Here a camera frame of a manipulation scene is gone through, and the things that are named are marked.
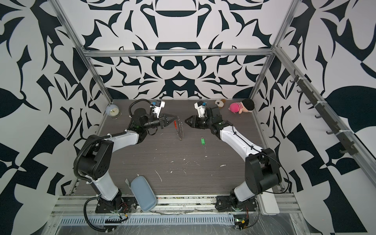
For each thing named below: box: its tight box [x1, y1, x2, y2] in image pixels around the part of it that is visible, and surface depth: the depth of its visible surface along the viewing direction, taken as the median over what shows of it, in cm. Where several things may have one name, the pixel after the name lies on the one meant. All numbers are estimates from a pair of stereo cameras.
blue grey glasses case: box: [124, 173, 157, 212], surface depth 77 cm
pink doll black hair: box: [228, 98, 256, 115], surface depth 110 cm
